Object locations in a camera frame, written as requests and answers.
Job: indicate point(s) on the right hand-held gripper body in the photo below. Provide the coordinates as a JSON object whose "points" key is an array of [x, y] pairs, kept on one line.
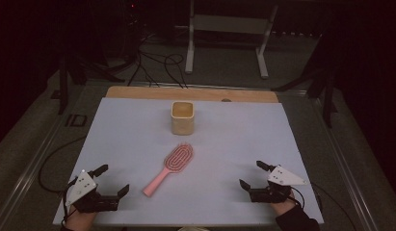
{"points": [[282, 178]]}

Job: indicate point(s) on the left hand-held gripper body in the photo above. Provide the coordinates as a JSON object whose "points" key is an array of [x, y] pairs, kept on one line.
{"points": [[84, 187]]}

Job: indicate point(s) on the pink hairbrush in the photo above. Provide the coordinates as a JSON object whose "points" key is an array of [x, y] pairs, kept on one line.
{"points": [[178, 159]]}

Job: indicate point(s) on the beige square cup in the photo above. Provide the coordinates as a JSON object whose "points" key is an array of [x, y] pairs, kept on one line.
{"points": [[182, 123]]}

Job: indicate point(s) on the person's right hand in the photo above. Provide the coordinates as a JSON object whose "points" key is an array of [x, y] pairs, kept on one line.
{"points": [[282, 207]]}

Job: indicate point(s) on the person's left hand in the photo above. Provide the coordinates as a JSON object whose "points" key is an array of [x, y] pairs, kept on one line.
{"points": [[81, 219]]}

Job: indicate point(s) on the white table mat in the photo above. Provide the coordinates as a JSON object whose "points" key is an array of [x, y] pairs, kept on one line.
{"points": [[202, 154]]}

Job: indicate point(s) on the black stand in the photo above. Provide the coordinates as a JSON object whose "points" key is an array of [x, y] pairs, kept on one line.
{"points": [[64, 83], [327, 89]]}

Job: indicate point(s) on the white metal stand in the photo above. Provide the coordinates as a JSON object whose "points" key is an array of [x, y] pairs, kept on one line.
{"points": [[230, 24]]}

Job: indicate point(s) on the black floor bracket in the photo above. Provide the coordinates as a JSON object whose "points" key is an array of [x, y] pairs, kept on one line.
{"points": [[76, 120]]}

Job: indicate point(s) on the metal floor rail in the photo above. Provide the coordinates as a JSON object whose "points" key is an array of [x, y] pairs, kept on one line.
{"points": [[28, 173], [343, 166]]}

